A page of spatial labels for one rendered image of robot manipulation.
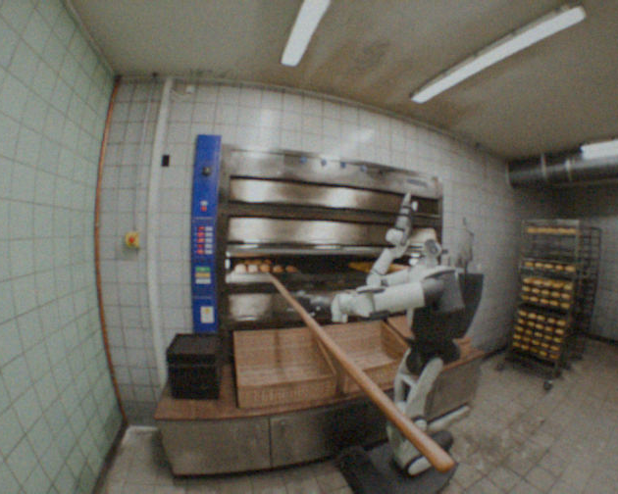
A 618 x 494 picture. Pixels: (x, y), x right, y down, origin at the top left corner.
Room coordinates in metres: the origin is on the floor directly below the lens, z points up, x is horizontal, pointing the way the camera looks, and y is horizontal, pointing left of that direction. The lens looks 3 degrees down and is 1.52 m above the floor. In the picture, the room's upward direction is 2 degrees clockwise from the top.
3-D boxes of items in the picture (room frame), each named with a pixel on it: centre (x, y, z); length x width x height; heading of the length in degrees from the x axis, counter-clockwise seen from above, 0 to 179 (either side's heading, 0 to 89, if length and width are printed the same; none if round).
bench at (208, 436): (1.53, -0.31, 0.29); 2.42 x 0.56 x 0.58; 108
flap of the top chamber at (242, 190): (1.84, -0.32, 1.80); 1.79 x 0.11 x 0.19; 108
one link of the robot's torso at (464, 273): (0.96, -0.58, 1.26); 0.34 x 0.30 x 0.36; 162
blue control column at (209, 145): (2.39, 0.97, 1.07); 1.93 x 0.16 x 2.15; 18
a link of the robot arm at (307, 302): (1.13, -0.02, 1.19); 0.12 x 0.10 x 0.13; 73
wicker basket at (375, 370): (1.59, -0.42, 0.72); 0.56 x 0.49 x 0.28; 110
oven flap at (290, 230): (1.84, -0.32, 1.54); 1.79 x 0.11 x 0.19; 108
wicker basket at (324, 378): (1.40, 0.15, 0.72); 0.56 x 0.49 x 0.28; 108
